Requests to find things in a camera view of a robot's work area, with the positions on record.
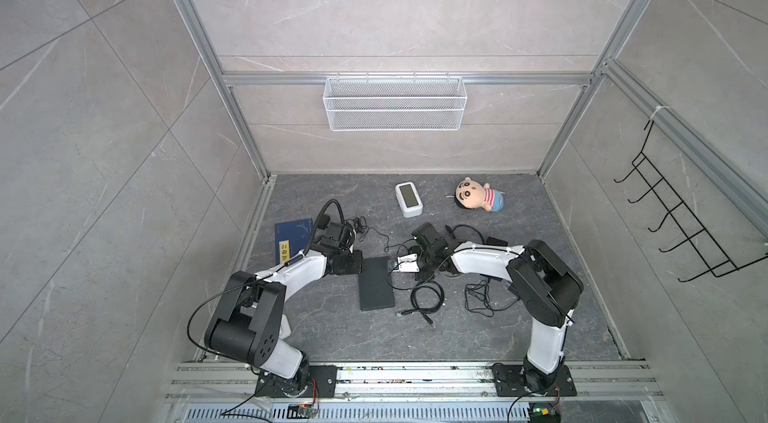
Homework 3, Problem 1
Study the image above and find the grey ethernet cable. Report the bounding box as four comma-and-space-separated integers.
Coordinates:
385, 263, 421, 293

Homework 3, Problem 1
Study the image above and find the black perforated box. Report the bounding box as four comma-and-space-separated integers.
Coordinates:
358, 257, 396, 312

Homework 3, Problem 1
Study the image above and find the black adapter with thin cord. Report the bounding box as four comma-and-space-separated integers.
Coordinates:
309, 215, 409, 255

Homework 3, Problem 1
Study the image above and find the black ribbed network switch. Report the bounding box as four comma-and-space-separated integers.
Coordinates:
484, 236, 509, 247

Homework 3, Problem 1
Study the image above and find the thin black power adapter cable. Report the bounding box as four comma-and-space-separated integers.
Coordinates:
463, 277, 522, 319

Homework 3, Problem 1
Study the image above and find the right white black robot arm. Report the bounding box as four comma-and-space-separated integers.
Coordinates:
411, 223, 584, 394

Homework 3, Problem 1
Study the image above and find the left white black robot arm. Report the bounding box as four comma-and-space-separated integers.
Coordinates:
189, 199, 363, 395

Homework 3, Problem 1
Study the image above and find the blue booklet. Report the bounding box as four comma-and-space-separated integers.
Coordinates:
274, 218, 313, 265

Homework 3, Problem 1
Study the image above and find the white digital clock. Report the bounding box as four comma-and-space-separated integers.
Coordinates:
395, 182, 423, 218

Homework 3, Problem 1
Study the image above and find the cartoon boy plush doll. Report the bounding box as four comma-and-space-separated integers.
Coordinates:
453, 177, 505, 212

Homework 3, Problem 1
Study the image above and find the white power strip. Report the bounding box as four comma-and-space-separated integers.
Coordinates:
279, 315, 292, 339

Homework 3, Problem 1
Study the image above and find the coiled thick black cable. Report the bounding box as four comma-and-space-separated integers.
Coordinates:
397, 278, 446, 326

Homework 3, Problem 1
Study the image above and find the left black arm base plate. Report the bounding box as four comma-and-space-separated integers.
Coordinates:
256, 365, 338, 398

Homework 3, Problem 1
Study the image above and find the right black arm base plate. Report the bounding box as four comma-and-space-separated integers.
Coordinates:
490, 361, 577, 397

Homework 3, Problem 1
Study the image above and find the white wire mesh basket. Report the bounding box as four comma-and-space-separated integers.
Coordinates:
323, 76, 468, 132

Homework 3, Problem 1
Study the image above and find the aluminium mounting rail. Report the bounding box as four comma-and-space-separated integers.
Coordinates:
164, 361, 664, 402

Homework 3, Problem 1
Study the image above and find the black wire hook rack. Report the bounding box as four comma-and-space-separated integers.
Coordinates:
613, 121, 767, 283

